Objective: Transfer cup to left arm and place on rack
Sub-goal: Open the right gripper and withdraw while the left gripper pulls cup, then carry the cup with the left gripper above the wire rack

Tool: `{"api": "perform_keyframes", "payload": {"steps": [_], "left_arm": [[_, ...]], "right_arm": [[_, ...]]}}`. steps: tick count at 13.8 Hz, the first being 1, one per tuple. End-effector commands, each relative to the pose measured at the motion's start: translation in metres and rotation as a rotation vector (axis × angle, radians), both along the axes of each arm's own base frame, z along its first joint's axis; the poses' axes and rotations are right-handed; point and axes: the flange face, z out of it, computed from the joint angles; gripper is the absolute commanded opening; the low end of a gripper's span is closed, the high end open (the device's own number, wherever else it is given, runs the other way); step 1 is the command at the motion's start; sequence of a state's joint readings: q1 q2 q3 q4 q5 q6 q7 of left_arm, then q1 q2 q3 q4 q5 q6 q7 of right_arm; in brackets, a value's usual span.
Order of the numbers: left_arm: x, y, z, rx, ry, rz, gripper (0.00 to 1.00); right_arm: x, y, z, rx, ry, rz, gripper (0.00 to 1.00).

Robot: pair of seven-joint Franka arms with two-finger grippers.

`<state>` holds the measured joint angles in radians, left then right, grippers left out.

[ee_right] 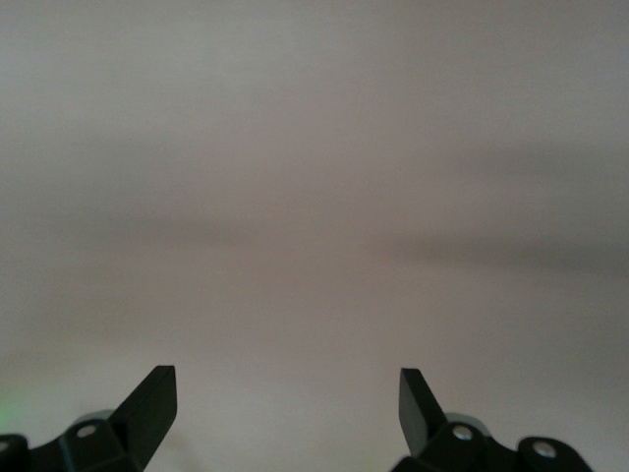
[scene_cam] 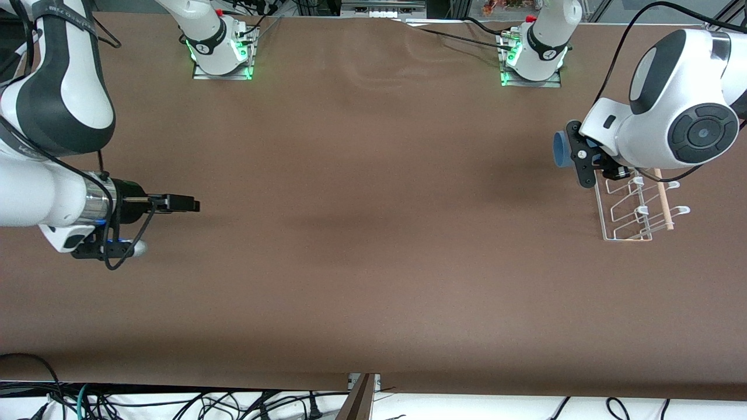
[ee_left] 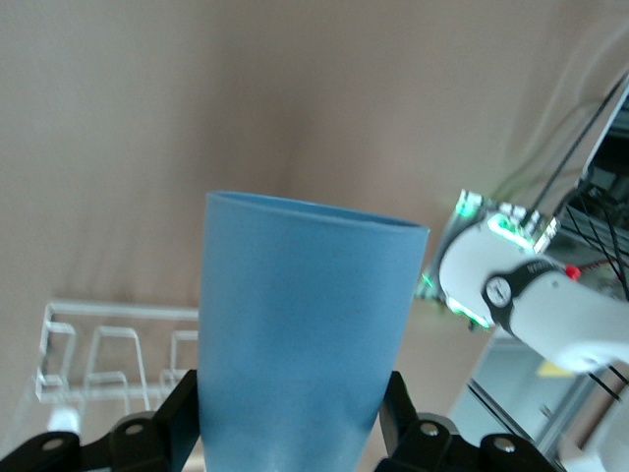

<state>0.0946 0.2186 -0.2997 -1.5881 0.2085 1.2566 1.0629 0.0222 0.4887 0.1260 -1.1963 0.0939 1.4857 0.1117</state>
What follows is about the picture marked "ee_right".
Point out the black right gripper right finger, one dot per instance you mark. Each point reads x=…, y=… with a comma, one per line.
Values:
x=417, y=418

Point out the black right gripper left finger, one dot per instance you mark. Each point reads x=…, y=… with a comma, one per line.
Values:
x=147, y=418

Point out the brown table cover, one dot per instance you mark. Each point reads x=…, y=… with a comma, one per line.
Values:
x=314, y=196

